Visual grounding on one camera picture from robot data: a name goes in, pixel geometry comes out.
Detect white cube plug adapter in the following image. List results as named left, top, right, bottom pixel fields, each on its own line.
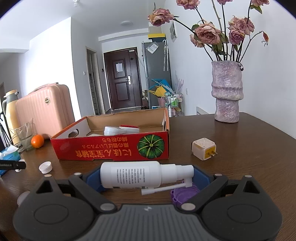
left=191, top=138, right=217, bottom=161

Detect white spray bottle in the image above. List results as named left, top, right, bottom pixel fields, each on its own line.
left=100, top=161, right=194, bottom=195

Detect red white lint brush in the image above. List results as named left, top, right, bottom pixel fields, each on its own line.
left=104, top=126, right=139, bottom=136

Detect blue tissue pack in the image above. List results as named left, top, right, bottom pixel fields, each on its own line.
left=0, top=146, right=22, bottom=176

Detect purple ridged bottle cap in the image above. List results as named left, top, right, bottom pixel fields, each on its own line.
left=171, top=184, right=200, bottom=206

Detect clear glass cup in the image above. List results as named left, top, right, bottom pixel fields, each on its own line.
left=15, top=118, right=37, bottom=151

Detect white flat round cap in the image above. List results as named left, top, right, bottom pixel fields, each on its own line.
left=17, top=191, right=30, bottom=206

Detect red cardboard box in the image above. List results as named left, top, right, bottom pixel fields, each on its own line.
left=51, top=108, right=170, bottom=161

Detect orange fruit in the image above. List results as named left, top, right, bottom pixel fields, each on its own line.
left=31, top=135, right=45, bottom=149

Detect white ridged cap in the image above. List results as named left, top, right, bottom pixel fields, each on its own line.
left=39, top=161, right=53, bottom=174

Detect beige thermos jug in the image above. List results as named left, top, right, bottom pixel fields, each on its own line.
left=1, top=89, right=22, bottom=147

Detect pink suitcase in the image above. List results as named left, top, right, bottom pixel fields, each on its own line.
left=16, top=83, right=75, bottom=139

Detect purple textured vase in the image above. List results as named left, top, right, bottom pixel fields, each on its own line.
left=211, top=60, right=244, bottom=123

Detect dark brown door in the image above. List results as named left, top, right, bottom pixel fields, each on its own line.
left=104, top=47, right=142, bottom=110

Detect grey refrigerator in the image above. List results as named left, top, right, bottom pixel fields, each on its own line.
left=141, top=41, right=173, bottom=110

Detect dried pink roses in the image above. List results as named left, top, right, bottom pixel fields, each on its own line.
left=147, top=1, right=269, bottom=63

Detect yellow box on refrigerator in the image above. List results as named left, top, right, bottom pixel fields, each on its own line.
left=148, top=33, right=166, bottom=39

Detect metal wire shelf rack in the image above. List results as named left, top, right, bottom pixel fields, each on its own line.
left=164, top=92, right=184, bottom=118

